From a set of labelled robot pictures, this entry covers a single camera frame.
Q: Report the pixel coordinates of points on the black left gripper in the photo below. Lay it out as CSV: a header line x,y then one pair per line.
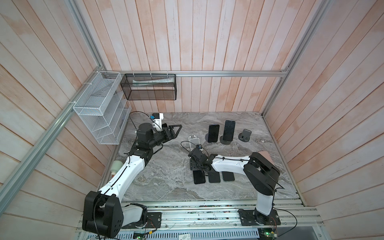
x,y
171,127

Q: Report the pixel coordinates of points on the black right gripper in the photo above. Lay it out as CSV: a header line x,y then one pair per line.
x,y
192,166

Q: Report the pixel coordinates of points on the purple phone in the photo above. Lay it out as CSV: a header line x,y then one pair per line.
x,y
199,177

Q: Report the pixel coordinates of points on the dark phone front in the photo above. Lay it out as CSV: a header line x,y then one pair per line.
x,y
214,177

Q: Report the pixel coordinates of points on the dark phone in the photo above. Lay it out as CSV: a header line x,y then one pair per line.
x,y
229,130
214,177

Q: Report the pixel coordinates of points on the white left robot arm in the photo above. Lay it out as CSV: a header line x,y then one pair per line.
x,y
104,214

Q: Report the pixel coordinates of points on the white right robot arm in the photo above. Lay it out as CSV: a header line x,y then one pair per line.
x,y
261,172

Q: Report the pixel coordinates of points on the white stand of purple phone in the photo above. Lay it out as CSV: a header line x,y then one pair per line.
x,y
193,141

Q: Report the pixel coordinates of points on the grey round tall stand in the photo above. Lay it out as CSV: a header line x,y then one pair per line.
x,y
224,142

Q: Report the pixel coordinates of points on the dark phone on tall stand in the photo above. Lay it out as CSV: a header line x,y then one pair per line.
x,y
229,130

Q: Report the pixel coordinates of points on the pink phone case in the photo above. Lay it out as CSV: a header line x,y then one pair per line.
x,y
266,155

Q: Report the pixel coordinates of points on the white cylinder object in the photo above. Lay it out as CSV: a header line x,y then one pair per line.
x,y
115,167

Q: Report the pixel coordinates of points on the black wire mesh basket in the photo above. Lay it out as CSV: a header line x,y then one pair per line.
x,y
149,87

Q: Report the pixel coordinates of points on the white wire mesh shelf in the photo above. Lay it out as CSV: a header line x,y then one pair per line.
x,y
103,108

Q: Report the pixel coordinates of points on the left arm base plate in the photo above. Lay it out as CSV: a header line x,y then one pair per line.
x,y
151,220

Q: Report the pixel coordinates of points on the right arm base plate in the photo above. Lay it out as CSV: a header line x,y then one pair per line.
x,y
254,218

